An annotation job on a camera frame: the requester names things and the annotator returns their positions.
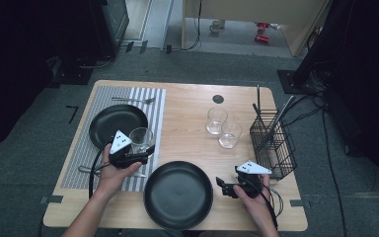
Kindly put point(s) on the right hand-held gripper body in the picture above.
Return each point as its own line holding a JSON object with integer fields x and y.
{"x": 251, "y": 184}

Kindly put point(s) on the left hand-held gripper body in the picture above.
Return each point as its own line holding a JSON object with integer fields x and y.
{"x": 121, "y": 158}

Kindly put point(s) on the clear drinking glass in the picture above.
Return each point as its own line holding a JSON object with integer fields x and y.
{"x": 216, "y": 119}
{"x": 141, "y": 136}
{"x": 230, "y": 136}

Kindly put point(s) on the black round plate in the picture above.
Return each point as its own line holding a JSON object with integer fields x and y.
{"x": 112, "y": 123}
{"x": 178, "y": 195}

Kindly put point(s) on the silver fork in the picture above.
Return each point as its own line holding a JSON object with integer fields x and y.
{"x": 135, "y": 100}

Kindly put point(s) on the person's right hand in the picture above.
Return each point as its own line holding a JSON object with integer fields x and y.
{"x": 256, "y": 205}

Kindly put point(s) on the person's left hand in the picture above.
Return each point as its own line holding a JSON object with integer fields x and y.
{"x": 112, "y": 181}

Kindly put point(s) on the grey striped placemat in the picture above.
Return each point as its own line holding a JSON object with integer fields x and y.
{"x": 79, "y": 158}

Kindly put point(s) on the black floor tape marker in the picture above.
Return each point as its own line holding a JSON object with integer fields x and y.
{"x": 74, "y": 112}

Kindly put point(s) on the grey tape strip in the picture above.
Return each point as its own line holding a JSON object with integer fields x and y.
{"x": 52, "y": 199}

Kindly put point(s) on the black round table grommet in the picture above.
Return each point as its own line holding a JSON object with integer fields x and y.
{"x": 218, "y": 99}

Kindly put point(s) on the black flat floor base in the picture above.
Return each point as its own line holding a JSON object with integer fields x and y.
{"x": 74, "y": 74}

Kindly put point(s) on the dark cabinet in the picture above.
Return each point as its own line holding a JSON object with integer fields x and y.
{"x": 112, "y": 23}

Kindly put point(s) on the white cup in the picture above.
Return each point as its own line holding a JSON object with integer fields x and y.
{"x": 216, "y": 25}

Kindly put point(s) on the red can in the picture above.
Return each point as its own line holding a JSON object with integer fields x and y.
{"x": 262, "y": 39}

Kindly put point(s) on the red object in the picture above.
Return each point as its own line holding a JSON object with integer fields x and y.
{"x": 262, "y": 26}

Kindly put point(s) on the black stand base plate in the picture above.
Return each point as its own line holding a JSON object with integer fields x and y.
{"x": 291, "y": 82}

